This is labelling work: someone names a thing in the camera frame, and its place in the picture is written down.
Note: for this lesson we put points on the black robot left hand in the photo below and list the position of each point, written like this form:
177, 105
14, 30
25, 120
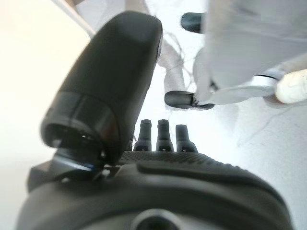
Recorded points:
156, 196

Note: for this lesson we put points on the white sneaker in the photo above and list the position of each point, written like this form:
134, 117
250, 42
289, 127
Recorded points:
292, 88

